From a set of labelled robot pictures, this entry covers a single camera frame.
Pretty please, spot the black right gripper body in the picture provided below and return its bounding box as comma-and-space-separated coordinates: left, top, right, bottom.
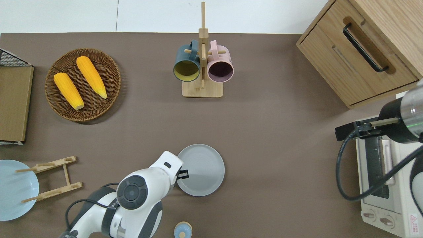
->
335, 121, 384, 142

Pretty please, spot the gray round plate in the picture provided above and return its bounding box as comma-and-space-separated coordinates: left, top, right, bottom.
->
176, 144, 225, 197

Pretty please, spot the wooden plate rack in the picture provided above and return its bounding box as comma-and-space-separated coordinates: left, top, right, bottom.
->
16, 156, 83, 203

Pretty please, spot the light blue round plate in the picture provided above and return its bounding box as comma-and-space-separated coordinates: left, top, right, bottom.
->
0, 160, 40, 221

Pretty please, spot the blue jar with wooden lid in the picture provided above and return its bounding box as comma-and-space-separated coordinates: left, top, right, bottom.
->
173, 221, 193, 238

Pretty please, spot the wooden cabinet with drawer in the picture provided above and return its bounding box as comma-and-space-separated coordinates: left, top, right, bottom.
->
296, 0, 423, 109

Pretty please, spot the white toaster oven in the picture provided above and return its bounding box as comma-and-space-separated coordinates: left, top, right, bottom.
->
355, 116, 423, 238

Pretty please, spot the wooden mug tree stand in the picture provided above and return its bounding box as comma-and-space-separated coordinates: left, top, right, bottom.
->
182, 2, 227, 98

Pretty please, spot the dark blue mug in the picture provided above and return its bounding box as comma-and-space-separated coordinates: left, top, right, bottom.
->
173, 40, 201, 82

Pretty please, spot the pink mug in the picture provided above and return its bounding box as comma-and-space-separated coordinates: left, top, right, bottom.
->
207, 40, 234, 83

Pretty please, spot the round woven wicker basket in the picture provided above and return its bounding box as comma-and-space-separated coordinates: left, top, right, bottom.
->
45, 48, 121, 122

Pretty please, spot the long yellow corn cob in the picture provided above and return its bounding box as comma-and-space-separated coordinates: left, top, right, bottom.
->
76, 56, 108, 99

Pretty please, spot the short yellow corn cob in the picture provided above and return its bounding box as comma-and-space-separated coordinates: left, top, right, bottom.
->
54, 72, 85, 110

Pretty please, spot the brown cardboard board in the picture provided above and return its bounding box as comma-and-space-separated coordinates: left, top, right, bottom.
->
0, 66, 34, 143

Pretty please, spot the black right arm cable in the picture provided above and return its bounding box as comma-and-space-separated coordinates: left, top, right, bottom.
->
336, 127, 423, 202

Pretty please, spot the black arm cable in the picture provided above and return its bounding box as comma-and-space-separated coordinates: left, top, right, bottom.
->
336, 127, 423, 202
65, 182, 120, 232

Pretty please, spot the black cabinet drawer handle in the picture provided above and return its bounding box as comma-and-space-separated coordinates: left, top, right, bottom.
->
342, 22, 390, 73

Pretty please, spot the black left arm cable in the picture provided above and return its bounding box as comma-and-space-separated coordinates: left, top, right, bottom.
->
65, 182, 120, 232

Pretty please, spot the black wire mesh basket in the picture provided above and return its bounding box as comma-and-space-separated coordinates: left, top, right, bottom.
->
0, 48, 34, 67

